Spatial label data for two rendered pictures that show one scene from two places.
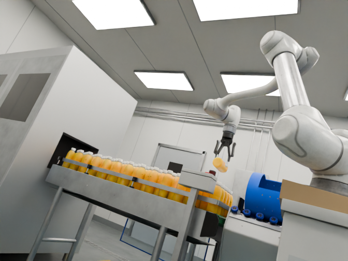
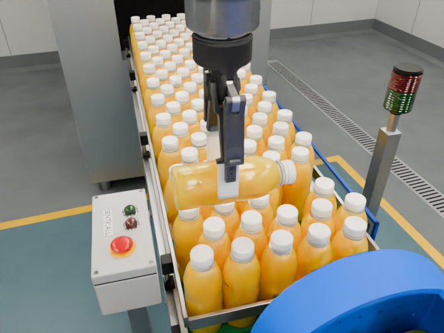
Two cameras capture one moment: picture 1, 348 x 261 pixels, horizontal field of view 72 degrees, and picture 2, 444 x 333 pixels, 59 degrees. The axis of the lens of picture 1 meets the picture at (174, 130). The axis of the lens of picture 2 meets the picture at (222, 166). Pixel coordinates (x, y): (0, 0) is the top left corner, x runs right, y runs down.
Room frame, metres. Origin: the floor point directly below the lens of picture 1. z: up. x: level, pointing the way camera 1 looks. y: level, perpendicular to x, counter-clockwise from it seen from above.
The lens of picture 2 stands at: (1.22, -0.70, 1.59)
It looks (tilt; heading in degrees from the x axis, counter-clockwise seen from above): 35 degrees down; 42
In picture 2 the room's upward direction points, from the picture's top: straight up
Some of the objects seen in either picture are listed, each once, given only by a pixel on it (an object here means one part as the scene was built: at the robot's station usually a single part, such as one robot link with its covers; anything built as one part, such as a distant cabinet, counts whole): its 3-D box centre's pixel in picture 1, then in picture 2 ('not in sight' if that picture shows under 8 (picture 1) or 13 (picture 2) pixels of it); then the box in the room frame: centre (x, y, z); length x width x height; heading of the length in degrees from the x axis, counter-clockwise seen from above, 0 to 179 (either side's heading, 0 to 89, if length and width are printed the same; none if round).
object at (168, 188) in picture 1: (119, 175); (143, 113); (1.91, 0.29, 0.96); 1.60 x 0.01 x 0.03; 57
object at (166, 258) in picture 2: not in sight; (167, 271); (1.54, -0.26, 0.94); 0.03 x 0.02 x 0.08; 57
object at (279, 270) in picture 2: (221, 202); (277, 276); (1.65, -0.45, 0.99); 0.07 x 0.07 x 0.19
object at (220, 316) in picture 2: (227, 207); (296, 299); (1.65, -0.50, 0.96); 0.40 x 0.01 x 0.03; 147
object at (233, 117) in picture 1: (231, 115); not in sight; (1.58, -0.36, 1.58); 0.13 x 0.11 x 0.16; 111
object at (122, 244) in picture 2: not in sight; (121, 245); (1.44, -0.27, 1.11); 0.04 x 0.04 x 0.01
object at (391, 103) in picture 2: not in sight; (400, 98); (2.11, -0.44, 1.18); 0.06 x 0.06 x 0.05
